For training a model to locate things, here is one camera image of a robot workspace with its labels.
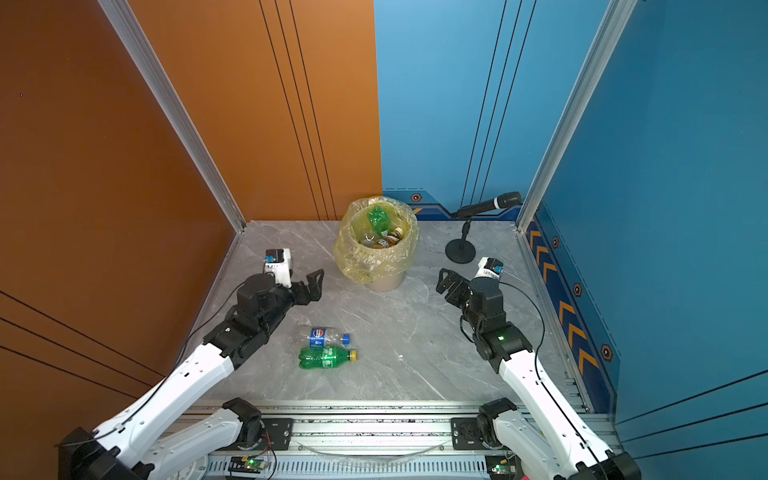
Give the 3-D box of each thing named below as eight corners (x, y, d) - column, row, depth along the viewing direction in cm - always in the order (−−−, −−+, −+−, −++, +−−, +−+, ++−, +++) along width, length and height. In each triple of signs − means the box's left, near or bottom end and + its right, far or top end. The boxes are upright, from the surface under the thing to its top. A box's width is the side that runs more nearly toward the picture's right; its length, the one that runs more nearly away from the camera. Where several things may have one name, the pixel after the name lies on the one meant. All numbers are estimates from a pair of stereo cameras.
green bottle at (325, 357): (301, 370, 85) (296, 364, 81) (305, 351, 89) (301, 344, 84) (356, 370, 85) (354, 364, 81) (358, 351, 89) (356, 344, 84)
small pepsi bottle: (312, 350, 89) (307, 342, 85) (314, 336, 92) (310, 327, 88) (349, 350, 89) (347, 342, 85) (351, 336, 92) (348, 327, 88)
